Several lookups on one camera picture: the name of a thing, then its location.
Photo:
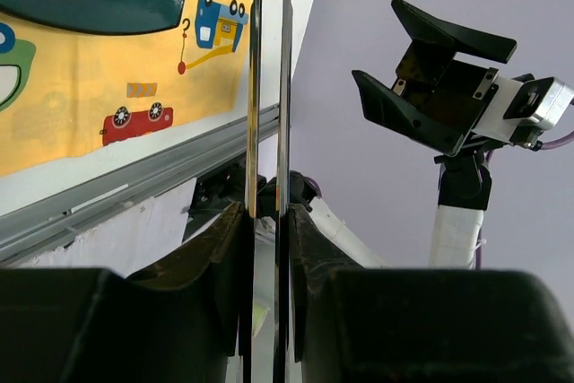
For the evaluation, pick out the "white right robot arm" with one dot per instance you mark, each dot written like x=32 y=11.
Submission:
x=463 y=197

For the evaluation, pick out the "metal tongs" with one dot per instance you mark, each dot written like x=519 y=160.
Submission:
x=282 y=183

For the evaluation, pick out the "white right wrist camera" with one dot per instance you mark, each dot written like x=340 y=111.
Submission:
x=518 y=113

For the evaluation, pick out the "yellow cartoon placemat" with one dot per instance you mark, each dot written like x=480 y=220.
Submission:
x=66 y=93

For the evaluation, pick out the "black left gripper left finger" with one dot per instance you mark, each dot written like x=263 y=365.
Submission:
x=177 y=320

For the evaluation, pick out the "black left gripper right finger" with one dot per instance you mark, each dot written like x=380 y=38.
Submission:
x=357 y=324

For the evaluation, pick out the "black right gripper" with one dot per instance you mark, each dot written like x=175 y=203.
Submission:
x=436 y=100

